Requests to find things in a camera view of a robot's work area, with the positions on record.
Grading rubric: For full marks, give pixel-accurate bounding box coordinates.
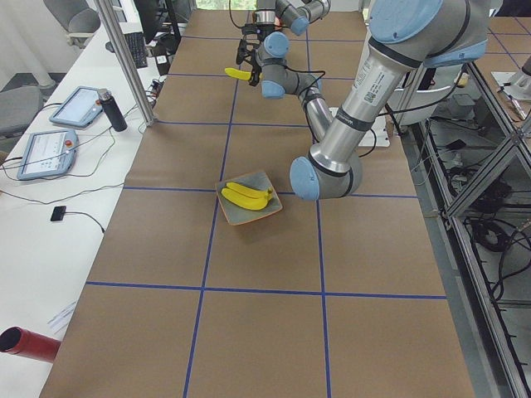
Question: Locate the black computer monitor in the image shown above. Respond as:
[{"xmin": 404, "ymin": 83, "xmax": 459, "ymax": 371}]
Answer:
[{"xmin": 134, "ymin": 0, "xmax": 181, "ymax": 44}]

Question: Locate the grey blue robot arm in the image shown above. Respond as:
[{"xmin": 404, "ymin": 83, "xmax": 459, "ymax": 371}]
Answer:
[
  {"xmin": 240, "ymin": 0, "xmax": 331, "ymax": 41},
  {"xmin": 242, "ymin": 0, "xmax": 490, "ymax": 201}
]

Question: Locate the black water bottle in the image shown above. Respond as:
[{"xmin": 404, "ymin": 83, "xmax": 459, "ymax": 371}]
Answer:
[{"xmin": 97, "ymin": 89, "xmax": 128, "ymax": 132}]

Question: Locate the aluminium frame post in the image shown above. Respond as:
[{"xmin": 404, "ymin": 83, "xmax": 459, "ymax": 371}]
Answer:
[{"xmin": 95, "ymin": 0, "xmax": 155, "ymax": 127}]

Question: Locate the grey office chair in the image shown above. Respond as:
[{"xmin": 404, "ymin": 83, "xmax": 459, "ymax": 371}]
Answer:
[{"xmin": 43, "ymin": 0, "xmax": 100, "ymax": 49}]

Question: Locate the small black puck device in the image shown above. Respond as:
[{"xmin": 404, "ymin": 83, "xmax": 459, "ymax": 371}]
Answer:
[{"xmin": 50, "ymin": 206, "xmax": 66, "ymax": 222}]

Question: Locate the black keyboard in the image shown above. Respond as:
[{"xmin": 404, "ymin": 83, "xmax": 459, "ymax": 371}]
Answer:
[{"xmin": 124, "ymin": 32, "xmax": 148, "ymax": 69}]

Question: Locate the yellow banana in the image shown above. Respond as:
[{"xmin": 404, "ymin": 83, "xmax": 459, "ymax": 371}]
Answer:
[
  {"xmin": 224, "ymin": 67, "xmax": 252, "ymax": 81},
  {"xmin": 226, "ymin": 182, "xmax": 272, "ymax": 200},
  {"xmin": 221, "ymin": 187, "xmax": 269, "ymax": 211}
]

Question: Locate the red cylinder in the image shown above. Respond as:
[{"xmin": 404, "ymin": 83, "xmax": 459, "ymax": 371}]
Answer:
[{"xmin": 1, "ymin": 327, "xmax": 61, "ymax": 363}]

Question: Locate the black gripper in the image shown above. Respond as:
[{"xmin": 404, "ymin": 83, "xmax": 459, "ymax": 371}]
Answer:
[
  {"xmin": 236, "ymin": 38, "xmax": 262, "ymax": 86},
  {"xmin": 241, "ymin": 23, "xmax": 275, "ymax": 40}
]

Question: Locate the teach pendant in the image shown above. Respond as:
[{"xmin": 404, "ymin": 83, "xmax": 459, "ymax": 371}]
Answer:
[
  {"xmin": 49, "ymin": 86, "xmax": 103, "ymax": 129},
  {"xmin": 17, "ymin": 129, "xmax": 79, "ymax": 181}
]

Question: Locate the upper teach pendant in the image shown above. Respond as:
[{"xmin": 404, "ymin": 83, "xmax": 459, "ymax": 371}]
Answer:
[{"xmin": 49, "ymin": 86, "xmax": 103, "ymax": 129}]

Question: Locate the grey square plate orange rim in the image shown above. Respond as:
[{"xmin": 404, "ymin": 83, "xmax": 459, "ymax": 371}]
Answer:
[{"xmin": 216, "ymin": 171, "xmax": 283, "ymax": 226}]

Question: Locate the lower teach pendant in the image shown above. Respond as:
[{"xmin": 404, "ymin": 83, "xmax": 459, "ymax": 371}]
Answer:
[{"xmin": 17, "ymin": 129, "xmax": 79, "ymax": 181}]

